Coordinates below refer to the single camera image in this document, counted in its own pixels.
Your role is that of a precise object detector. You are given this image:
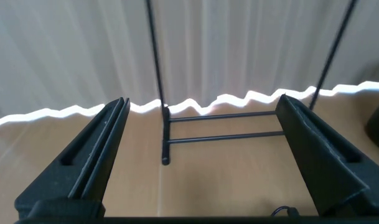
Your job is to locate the black clothes rack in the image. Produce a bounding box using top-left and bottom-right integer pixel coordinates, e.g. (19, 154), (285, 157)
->
(144, 0), (360, 166)

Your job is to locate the black cable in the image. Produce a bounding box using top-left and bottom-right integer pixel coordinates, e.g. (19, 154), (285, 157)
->
(271, 205), (299, 218)

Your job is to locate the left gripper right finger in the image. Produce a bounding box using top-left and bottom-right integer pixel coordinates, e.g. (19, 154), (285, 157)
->
(274, 94), (379, 218)

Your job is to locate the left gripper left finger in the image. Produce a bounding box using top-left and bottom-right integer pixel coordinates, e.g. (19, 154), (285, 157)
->
(14, 96), (131, 218)

